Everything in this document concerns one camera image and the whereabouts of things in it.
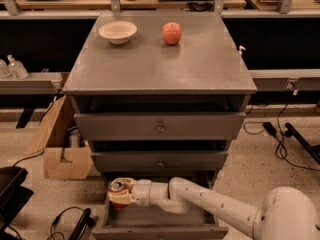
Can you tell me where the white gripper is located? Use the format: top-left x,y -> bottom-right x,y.
108,178 -> 152,206

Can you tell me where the red coke can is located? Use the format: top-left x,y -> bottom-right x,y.
108,179 -> 128,210

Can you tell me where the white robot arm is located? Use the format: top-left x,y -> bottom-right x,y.
108,177 -> 320,240

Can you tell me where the grey middle drawer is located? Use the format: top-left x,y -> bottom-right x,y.
92,151 -> 228,172

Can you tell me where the grey open bottom drawer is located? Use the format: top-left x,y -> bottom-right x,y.
91,171 -> 230,240

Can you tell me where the grey top drawer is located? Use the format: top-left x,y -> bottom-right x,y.
74,112 -> 245,141

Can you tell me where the grey drawer cabinet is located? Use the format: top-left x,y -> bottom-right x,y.
62,11 -> 258,240

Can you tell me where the cardboard box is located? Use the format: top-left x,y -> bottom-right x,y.
24,95 -> 93,180

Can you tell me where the white bowl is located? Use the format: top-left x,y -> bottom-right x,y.
99,21 -> 137,44

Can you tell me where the black power adapter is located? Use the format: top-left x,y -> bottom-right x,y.
263,122 -> 277,136

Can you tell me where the clear sanitizer bottle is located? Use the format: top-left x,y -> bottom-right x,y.
7,55 -> 28,80

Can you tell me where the red apple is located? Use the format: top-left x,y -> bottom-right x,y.
162,22 -> 182,45

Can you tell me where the black floor cable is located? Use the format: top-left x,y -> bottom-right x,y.
243,100 -> 320,172

